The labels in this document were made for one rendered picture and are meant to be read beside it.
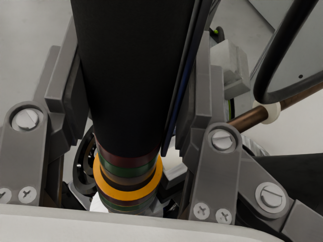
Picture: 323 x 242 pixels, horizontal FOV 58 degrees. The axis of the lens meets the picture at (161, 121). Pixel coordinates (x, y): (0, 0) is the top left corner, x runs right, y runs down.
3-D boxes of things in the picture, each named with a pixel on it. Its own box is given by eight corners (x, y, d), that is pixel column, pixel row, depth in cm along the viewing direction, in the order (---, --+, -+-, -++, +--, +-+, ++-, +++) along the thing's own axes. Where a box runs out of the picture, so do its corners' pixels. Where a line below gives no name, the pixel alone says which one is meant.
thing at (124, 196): (138, 152, 23) (141, 123, 20) (166, 198, 22) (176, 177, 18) (88, 176, 22) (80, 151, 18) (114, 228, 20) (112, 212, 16)
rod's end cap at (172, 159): (170, 151, 24) (174, 140, 22) (183, 171, 23) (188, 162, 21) (149, 162, 23) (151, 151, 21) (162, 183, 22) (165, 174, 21)
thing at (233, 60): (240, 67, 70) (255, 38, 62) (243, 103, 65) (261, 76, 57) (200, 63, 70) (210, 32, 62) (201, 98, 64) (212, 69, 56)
